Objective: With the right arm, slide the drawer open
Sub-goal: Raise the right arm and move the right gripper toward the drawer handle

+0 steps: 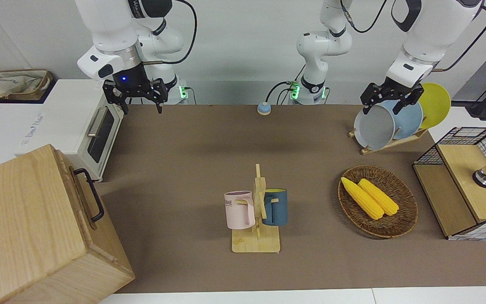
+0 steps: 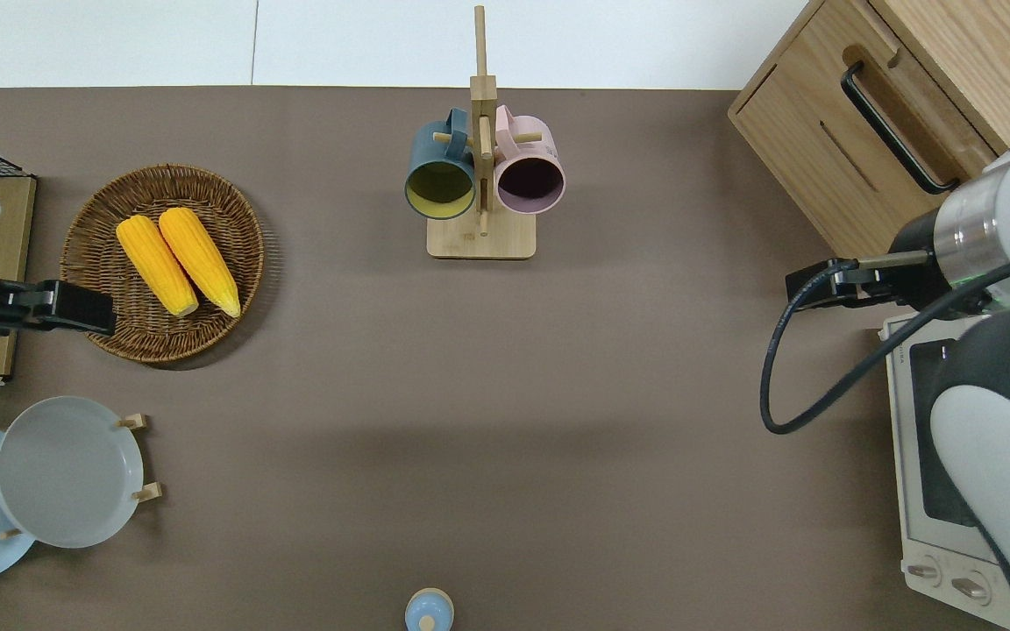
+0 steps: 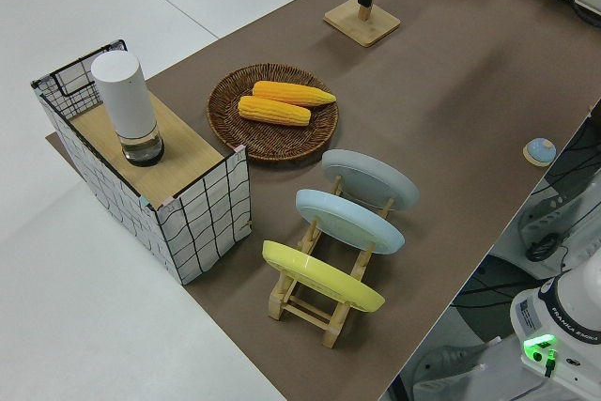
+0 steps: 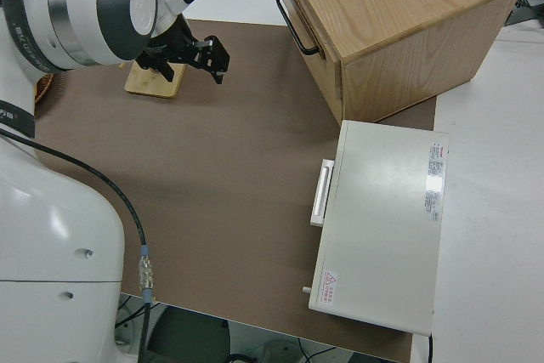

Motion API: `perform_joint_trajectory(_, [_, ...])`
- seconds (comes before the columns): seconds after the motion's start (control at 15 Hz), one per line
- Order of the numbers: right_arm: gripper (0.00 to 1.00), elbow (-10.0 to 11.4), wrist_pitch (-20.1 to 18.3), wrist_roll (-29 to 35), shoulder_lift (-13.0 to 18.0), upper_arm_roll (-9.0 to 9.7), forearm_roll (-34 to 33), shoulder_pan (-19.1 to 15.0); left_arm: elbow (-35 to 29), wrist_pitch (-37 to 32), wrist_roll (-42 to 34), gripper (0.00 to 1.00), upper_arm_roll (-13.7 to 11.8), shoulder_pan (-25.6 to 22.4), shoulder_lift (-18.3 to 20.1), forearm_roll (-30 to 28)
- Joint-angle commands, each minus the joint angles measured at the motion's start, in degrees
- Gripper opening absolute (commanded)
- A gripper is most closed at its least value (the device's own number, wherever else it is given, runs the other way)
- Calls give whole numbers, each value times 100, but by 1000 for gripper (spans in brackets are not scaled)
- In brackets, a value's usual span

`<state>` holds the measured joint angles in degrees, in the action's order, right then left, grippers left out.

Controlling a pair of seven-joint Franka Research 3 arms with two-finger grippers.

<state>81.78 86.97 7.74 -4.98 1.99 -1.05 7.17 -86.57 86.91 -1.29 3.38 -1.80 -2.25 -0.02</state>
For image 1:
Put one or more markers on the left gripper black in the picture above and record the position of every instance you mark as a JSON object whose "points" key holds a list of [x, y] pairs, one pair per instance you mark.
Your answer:
{"points": [[397, 90]]}

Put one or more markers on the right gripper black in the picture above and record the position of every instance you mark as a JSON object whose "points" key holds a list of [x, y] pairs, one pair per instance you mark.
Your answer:
{"points": [[130, 80]]}

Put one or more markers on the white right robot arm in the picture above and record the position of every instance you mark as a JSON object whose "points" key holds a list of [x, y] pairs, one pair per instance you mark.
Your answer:
{"points": [[108, 25]]}

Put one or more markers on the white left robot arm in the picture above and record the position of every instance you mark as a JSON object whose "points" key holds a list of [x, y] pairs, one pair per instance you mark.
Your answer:
{"points": [[428, 33]]}

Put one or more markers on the light wooden drawer cabinet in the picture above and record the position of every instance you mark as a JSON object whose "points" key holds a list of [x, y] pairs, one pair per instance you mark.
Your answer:
{"points": [[23, 219]]}

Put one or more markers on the light blue plate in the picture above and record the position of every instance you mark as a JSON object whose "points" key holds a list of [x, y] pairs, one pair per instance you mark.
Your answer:
{"points": [[409, 120]]}

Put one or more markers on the grey plate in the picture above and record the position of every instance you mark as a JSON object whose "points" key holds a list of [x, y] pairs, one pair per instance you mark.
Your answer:
{"points": [[373, 126]]}

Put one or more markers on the yellow plate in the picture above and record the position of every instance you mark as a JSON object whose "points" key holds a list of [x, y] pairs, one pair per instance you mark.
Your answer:
{"points": [[437, 103]]}

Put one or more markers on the wooden plate rack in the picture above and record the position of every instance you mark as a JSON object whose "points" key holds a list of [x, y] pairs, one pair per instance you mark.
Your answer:
{"points": [[388, 145]]}

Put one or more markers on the white toaster oven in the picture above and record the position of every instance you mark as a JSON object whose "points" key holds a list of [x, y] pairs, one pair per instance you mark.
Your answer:
{"points": [[66, 118]]}

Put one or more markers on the brown table mat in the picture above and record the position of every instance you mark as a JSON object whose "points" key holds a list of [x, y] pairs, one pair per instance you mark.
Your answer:
{"points": [[184, 169]]}

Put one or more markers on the wicker tray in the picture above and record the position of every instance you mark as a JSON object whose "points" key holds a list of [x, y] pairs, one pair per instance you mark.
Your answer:
{"points": [[42, 90]]}

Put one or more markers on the yellow corn cob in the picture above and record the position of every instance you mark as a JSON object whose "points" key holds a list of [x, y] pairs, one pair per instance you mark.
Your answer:
{"points": [[363, 198], [382, 196]]}

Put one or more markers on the small blue call bell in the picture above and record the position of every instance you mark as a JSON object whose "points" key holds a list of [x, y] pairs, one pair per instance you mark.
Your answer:
{"points": [[264, 109]]}

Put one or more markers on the brown wicker basket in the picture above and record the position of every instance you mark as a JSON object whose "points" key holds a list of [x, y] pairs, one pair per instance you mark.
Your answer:
{"points": [[399, 223]]}

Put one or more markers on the cream cloth bag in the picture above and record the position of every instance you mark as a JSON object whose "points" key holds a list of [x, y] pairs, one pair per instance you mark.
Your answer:
{"points": [[2, 86]]}

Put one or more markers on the pink mug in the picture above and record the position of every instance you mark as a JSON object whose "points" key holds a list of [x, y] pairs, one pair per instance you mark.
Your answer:
{"points": [[238, 211]]}

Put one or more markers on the dark blue mug yellow inside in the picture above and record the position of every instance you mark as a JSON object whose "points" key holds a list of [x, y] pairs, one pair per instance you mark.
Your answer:
{"points": [[279, 209]]}

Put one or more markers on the wooden mug rack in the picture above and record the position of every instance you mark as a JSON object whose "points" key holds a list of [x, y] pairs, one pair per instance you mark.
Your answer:
{"points": [[255, 242]]}

